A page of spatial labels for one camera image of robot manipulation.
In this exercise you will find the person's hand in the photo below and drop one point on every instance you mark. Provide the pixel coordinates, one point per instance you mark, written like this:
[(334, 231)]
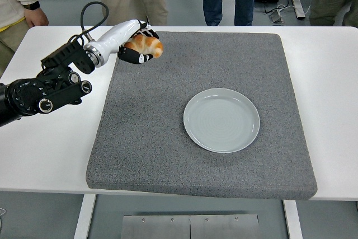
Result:
[(36, 18)]

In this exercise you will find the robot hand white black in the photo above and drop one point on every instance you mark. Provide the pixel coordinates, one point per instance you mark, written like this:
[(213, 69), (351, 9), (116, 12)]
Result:
[(117, 37)]

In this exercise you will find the croissant bread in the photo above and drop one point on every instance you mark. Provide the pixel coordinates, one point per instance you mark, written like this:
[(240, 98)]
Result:
[(148, 44)]

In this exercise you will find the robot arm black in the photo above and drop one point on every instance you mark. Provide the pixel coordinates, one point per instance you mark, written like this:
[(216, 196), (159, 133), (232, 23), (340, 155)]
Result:
[(28, 99)]

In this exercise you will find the grey round plate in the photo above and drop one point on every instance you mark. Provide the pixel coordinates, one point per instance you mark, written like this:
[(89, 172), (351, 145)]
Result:
[(221, 122)]

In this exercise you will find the black wristwatch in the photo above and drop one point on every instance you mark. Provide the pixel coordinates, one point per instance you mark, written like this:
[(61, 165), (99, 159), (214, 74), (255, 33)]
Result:
[(33, 5)]

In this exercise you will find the grey felt mat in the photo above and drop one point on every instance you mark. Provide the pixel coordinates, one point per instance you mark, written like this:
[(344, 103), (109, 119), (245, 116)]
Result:
[(156, 144)]

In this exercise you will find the grey floor device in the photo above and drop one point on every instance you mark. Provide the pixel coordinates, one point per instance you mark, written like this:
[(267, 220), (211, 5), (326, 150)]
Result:
[(277, 16)]

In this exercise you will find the white table leg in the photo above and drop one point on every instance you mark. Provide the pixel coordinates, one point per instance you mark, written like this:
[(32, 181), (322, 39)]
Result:
[(293, 219), (84, 216)]

